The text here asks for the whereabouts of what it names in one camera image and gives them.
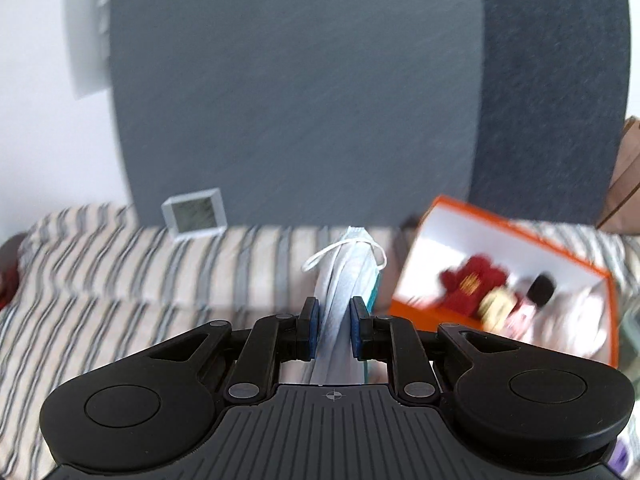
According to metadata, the red fluffy plush pouch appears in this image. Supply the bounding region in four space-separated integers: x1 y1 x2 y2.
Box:
439 255 507 318

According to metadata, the light grey felt panel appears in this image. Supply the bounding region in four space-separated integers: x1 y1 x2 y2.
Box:
107 0 483 228

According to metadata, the brown paper bag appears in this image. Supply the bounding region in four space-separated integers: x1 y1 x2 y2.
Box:
597 116 640 235

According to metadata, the dark grey felt panel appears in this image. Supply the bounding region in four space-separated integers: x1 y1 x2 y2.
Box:
467 0 630 228

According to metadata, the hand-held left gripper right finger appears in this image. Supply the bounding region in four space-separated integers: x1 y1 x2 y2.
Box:
348 296 524 406

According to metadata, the striped bed blanket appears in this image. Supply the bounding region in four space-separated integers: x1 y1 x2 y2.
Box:
0 202 640 480

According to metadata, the orange cardboard box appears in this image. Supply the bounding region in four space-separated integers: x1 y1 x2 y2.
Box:
389 196 621 368

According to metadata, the black fuzzy sock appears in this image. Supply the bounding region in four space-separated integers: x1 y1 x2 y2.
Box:
526 272 557 308

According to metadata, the white wall sheet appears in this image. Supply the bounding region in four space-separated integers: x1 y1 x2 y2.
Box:
64 0 113 99

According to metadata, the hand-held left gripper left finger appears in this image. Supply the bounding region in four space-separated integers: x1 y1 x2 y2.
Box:
146 297 321 406

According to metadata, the white digital clock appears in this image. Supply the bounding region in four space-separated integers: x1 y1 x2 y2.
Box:
161 188 227 243

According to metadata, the light blue face mask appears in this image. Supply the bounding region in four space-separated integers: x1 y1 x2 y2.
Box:
302 226 388 386

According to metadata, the white textured wipe cloth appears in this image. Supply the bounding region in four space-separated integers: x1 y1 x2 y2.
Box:
530 280 611 361

